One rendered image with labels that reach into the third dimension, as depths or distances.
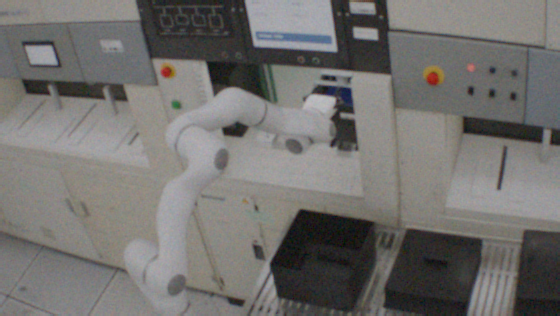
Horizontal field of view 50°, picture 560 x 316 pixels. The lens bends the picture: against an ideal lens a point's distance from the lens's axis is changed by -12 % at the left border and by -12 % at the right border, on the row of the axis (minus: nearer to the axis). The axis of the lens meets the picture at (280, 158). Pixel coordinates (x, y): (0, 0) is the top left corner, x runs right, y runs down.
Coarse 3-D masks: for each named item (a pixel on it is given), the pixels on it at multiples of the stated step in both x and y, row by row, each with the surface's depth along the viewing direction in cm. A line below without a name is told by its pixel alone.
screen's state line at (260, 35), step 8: (256, 32) 212; (264, 32) 211; (272, 32) 210; (280, 32) 209; (264, 40) 213; (272, 40) 212; (280, 40) 211; (288, 40) 209; (296, 40) 208; (304, 40) 207; (312, 40) 206; (320, 40) 205; (328, 40) 204
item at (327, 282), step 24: (312, 216) 233; (336, 216) 228; (288, 240) 227; (312, 240) 241; (336, 240) 236; (360, 240) 231; (288, 264) 230; (312, 264) 234; (336, 264) 232; (360, 264) 214; (288, 288) 219; (312, 288) 213; (336, 288) 209; (360, 288) 219
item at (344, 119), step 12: (324, 72) 244; (336, 72) 243; (348, 72) 241; (324, 84) 260; (336, 84) 250; (348, 84) 249; (348, 108) 243; (336, 120) 250; (348, 120) 247; (336, 132) 254; (348, 132) 251
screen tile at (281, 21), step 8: (256, 0) 204; (264, 0) 203; (272, 0) 202; (280, 0) 200; (256, 8) 206; (264, 8) 205; (272, 8) 204; (280, 8) 202; (256, 16) 208; (280, 16) 204; (256, 24) 210; (264, 24) 209; (272, 24) 208; (280, 24) 206; (288, 24) 205
